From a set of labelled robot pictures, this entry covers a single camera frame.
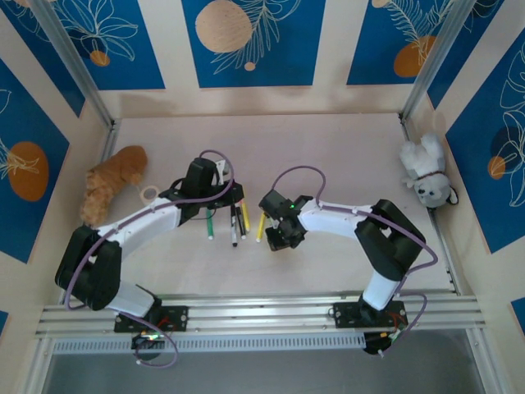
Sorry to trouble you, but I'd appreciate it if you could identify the speckled yellow highlighter pen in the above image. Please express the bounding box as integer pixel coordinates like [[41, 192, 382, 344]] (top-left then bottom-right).
[[240, 199, 251, 240]]

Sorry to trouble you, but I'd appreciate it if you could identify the black marker pen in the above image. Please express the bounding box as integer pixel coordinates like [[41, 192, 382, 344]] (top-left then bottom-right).
[[229, 204, 240, 248]]

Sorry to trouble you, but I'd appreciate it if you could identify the orange plush toy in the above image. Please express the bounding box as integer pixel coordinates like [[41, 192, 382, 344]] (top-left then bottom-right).
[[79, 144, 149, 226]]

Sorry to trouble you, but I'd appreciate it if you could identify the white grey plush dog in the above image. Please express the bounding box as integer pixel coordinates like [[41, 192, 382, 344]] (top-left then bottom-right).
[[399, 131, 459, 210]]

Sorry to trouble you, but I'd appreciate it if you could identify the black controller board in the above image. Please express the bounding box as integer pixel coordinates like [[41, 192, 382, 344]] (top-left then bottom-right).
[[130, 331, 167, 365], [363, 326, 407, 357]]

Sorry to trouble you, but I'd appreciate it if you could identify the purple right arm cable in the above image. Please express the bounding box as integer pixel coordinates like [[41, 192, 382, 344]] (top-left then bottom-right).
[[272, 165, 438, 357]]

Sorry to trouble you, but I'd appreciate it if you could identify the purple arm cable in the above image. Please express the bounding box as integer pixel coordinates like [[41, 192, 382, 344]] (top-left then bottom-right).
[[272, 165, 438, 357], [65, 149, 235, 369]]

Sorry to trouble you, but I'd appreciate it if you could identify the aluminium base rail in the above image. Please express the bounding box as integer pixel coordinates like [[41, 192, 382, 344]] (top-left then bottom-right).
[[34, 291, 485, 341]]

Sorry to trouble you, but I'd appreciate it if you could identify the white slotted cable duct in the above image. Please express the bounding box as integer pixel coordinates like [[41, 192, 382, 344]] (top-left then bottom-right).
[[51, 332, 367, 355]]

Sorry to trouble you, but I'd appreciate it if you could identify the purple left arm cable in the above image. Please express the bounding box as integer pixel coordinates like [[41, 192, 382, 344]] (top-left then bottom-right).
[[65, 149, 235, 369]]

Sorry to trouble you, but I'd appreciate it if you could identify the aluminium frame post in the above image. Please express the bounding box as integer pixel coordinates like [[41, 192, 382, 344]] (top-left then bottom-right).
[[398, 0, 473, 124], [28, 0, 121, 131]]

